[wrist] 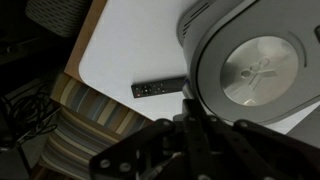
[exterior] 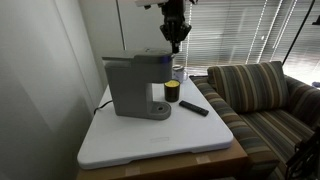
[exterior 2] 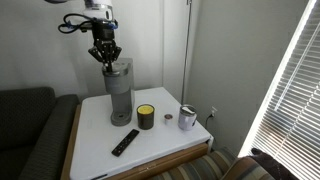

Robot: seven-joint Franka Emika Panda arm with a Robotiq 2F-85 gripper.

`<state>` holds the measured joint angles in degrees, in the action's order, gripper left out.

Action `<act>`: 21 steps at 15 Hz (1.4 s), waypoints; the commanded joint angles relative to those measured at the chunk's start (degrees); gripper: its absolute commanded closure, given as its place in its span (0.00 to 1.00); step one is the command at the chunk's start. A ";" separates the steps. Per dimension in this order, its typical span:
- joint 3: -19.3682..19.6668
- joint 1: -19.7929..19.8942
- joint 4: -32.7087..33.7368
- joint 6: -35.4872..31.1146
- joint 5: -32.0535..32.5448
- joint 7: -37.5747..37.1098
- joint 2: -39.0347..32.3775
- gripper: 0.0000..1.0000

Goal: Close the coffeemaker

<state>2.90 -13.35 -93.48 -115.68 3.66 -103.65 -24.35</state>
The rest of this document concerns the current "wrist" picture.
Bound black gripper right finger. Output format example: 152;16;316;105
196;98;320;180

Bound black metal stand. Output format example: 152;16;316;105
0;143;32;180

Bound dark gray textured sofa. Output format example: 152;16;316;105
24;0;93;39

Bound gray coffeemaker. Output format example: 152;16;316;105
176;0;320;148

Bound white plastic board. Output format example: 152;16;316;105
78;0;320;135

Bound striped fabric sofa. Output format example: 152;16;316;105
31;71;155;180

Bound black remote control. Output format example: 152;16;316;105
130;76;187;99

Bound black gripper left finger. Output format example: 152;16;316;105
89;98;201;180

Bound black floor cable bundle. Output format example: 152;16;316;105
0;83;62;145

